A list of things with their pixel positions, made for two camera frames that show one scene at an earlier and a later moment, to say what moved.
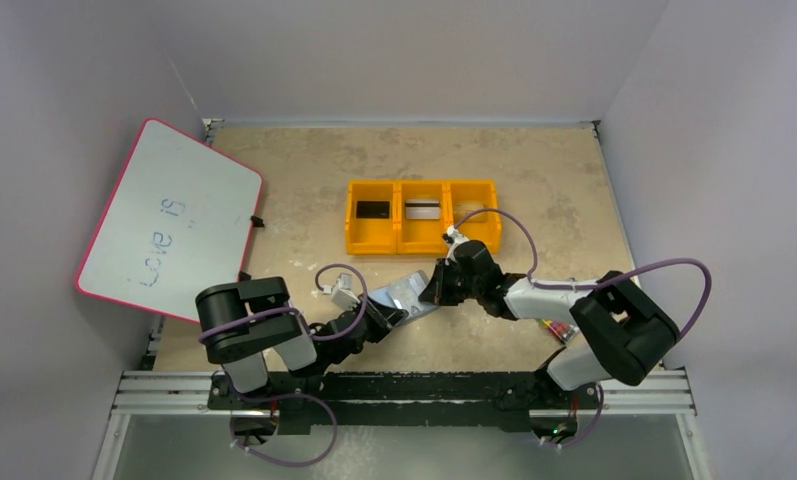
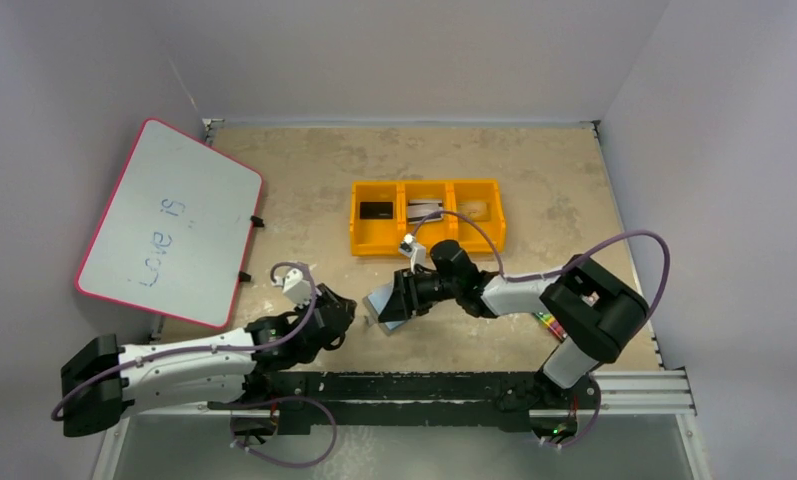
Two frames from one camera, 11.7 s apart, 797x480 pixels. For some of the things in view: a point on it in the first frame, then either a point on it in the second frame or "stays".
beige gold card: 462,209 stays
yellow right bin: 463,196 stays
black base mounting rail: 304,400 stays
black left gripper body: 378,327 -> 323,297
